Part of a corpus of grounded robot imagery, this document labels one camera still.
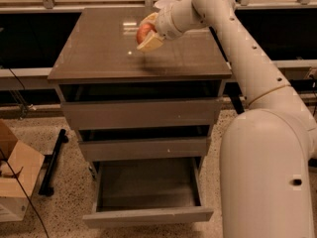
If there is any red apple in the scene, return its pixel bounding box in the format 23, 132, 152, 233
136, 23, 156, 45

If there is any grey drawer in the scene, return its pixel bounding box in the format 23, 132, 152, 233
83, 157, 213, 228
79, 125, 210, 162
59, 81, 224, 131

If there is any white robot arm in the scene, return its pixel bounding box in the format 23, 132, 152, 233
137, 0, 317, 238

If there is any black cable at left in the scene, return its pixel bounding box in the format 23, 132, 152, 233
0, 62, 51, 238

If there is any middle grey drawer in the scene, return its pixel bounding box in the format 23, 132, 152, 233
79, 125, 210, 162

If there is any bottom grey drawer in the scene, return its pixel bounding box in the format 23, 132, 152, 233
83, 157, 213, 228

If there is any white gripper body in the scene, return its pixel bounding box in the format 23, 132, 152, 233
156, 4, 183, 40

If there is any white bowl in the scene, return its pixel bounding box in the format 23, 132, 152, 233
154, 0, 176, 10

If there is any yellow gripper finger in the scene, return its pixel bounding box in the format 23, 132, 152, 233
137, 32, 163, 53
140, 12, 159, 26

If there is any cardboard box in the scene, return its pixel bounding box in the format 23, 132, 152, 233
0, 120, 45, 222

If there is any top grey drawer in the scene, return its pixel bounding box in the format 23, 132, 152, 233
59, 81, 224, 131

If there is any black left stand foot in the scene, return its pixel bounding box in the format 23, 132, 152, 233
39, 129, 68, 196

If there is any grey drawer cabinet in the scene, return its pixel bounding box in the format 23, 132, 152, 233
48, 5, 233, 180

